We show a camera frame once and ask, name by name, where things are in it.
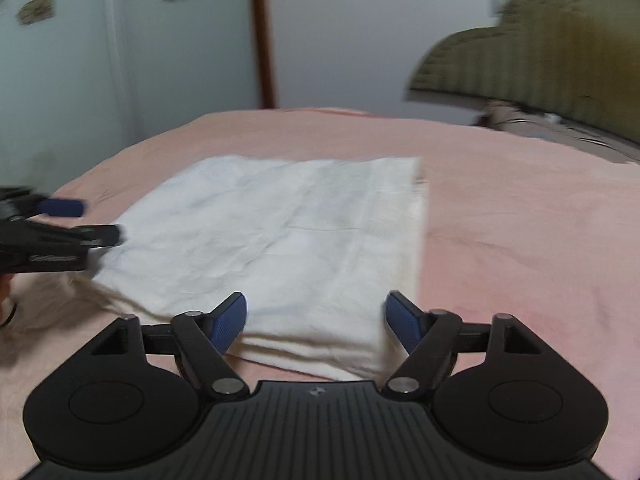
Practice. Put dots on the grey patterned pillow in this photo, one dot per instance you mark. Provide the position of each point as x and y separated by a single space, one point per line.
529 123

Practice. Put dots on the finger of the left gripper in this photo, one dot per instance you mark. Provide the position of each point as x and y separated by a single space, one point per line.
104 235
61 208

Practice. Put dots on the pink bed sheet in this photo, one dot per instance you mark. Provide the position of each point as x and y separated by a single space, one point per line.
520 225

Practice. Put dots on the glass wardrobe sliding door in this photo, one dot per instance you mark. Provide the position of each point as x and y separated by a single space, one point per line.
83 79

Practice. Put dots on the olive padded headboard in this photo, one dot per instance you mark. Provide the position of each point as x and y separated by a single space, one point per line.
578 59

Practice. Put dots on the white cream pants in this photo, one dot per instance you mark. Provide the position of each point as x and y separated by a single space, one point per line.
315 247

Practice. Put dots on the person's left hand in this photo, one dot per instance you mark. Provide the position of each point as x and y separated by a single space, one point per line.
5 286

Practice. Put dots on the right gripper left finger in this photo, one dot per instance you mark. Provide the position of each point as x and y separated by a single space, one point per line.
222 325

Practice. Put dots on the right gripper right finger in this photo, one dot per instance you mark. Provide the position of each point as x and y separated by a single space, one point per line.
410 325

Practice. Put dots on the brown wooden door frame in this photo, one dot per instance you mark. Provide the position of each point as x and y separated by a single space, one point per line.
262 41

